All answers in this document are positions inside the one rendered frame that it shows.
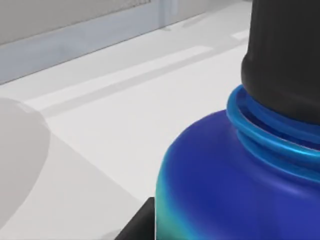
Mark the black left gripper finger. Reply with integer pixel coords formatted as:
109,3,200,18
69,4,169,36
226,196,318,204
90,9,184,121
115,196,156,240

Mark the blue bottle with black cap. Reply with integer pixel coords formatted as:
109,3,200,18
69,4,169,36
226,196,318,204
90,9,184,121
153,0,320,240

